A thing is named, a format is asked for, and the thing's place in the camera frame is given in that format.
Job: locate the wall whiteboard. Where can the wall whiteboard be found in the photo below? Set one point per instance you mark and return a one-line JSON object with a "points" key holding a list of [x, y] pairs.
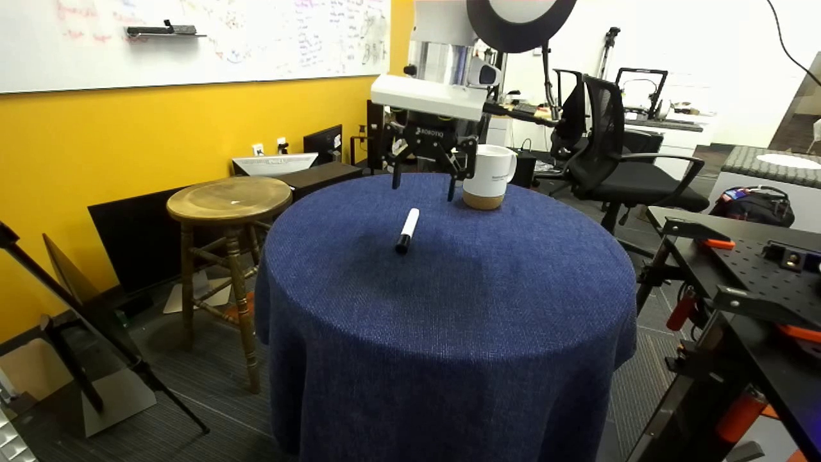
{"points": [[80, 44]]}

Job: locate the black whiteboard eraser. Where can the black whiteboard eraser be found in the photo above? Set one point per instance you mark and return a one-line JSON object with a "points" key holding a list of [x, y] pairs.
{"points": [[166, 30]]}

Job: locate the round wooden stool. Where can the round wooden stool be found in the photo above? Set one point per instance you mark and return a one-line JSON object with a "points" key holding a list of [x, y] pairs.
{"points": [[224, 224]]}

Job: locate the white ceramic mug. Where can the white ceramic mug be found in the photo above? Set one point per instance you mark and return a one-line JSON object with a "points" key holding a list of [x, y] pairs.
{"points": [[493, 170]]}

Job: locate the black flat panel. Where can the black flat panel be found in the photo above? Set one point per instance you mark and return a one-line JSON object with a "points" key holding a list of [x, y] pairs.
{"points": [[142, 240]]}

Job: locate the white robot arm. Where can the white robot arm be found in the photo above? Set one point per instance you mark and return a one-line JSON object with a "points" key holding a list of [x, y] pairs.
{"points": [[440, 109]]}

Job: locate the black and white marker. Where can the black and white marker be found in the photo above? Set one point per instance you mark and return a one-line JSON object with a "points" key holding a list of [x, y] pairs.
{"points": [[406, 231]]}

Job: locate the black and red backpack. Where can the black and red backpack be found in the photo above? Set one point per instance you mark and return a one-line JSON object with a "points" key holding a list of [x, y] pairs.
{"points": [[756, 204]]}

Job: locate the white plastic bin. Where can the white plastic bin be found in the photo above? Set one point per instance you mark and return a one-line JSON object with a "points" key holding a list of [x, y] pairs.
{"points": [[273, 162]]}

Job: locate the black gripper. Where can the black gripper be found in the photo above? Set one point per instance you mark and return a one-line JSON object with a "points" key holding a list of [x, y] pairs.
{"points": [[429, 140]]}

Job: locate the black perforated metal workbench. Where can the black perforated metal workbench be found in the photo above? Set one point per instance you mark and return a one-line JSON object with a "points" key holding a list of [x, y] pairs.
{"points": [[751, 290]]}

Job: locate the blue round tablecloth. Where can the blue round tablecloth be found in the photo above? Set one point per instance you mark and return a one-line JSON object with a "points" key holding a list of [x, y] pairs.
{"points": [[493, 340]]}

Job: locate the black office chair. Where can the black office chair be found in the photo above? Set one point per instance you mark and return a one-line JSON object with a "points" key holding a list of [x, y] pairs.
{"points": [[603, 170]]}

